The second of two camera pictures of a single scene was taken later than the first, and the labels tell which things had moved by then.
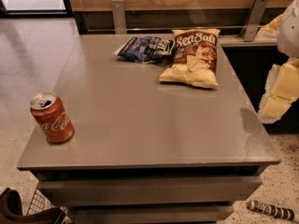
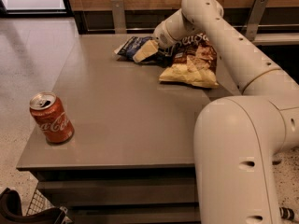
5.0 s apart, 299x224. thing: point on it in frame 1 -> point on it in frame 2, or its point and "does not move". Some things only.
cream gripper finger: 283,80 -> 147,49
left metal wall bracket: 119,12 does not move
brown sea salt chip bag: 194,59 does not move
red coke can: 49,113 does not move
